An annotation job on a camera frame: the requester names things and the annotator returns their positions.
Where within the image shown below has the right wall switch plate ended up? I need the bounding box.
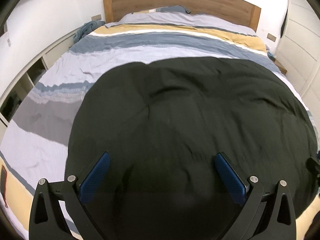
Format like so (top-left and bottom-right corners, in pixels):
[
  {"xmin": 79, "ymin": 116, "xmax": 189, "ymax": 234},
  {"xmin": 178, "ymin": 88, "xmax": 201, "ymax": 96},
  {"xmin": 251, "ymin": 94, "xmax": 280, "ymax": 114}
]
[{"xmin": 267, "ymin": 33, "xmax": 277, "ymax": 42}]

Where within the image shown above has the teal cloth on shelf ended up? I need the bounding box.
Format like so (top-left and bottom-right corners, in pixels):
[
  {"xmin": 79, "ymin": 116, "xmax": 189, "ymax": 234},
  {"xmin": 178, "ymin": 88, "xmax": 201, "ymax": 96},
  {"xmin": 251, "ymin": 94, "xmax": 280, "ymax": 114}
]
[{"xmin": 73, "ymin": 20, "xmax": 105, "ymax": 43}]

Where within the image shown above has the blue grey pillow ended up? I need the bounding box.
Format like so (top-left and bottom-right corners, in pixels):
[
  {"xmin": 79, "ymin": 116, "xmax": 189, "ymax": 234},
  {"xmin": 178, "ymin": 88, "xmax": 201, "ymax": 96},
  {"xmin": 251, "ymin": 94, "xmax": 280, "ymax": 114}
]
[{"xmin": 148, "ymin": 5, "xmax": 191, "ymax": 14}]

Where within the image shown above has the white low shelf unit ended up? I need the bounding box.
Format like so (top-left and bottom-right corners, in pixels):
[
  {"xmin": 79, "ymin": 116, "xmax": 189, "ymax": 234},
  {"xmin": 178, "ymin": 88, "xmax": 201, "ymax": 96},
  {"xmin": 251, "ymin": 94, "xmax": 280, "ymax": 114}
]
[{"xmin": 0, "ymin": 27, "xmax": 78, "ymax": 128}]

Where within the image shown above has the striped duvet cover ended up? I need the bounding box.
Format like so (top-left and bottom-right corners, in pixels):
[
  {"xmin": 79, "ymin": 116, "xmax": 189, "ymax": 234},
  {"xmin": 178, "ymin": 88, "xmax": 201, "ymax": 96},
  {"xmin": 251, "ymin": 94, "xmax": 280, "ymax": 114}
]
[{"xmin": 1, "ymin": 12, "xmax": 318, "ymax": 239}]

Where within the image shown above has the wall switch plate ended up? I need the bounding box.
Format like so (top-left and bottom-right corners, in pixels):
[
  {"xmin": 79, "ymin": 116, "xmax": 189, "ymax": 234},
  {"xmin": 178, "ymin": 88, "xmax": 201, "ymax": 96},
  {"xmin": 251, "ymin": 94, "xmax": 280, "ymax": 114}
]
[
  {"xmin": 267, "ymin": 33, "xmax": 277, "ymax": 42},
  {"xmin": 91, "ymin": 15, "xmax": 101, "ymax": 21}
]

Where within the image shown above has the wooden headboard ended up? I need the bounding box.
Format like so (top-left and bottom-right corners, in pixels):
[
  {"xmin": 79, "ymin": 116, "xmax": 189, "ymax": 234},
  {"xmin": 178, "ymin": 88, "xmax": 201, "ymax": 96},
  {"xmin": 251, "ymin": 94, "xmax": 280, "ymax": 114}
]
[{"xmin": 103, "ymin": 0, "xmax": 261, "ymax": 31}]

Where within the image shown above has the left wall switch plate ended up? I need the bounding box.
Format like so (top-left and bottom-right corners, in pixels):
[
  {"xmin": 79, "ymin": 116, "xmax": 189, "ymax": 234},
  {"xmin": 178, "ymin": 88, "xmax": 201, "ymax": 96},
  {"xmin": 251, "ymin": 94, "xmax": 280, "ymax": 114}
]
[{"xmin": 91, "ymin": 15, "xmax": 101, "ymax": 21}]

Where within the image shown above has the wooden nightstand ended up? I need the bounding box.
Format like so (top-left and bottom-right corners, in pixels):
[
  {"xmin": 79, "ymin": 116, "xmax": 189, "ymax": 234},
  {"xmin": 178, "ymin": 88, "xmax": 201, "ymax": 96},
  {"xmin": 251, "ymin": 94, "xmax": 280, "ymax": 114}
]
[{"xmin": 268, "ymin": 55, "xmax": 287, "ymax": 75}]

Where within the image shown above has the black puffer jacket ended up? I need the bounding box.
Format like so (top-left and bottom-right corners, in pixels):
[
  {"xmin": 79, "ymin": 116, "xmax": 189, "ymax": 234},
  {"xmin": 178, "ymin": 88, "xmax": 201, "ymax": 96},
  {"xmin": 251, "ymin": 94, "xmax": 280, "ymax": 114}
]
[{"xmin": 65, "ymin": 57, "xmax": 317, "ymax": 239}]

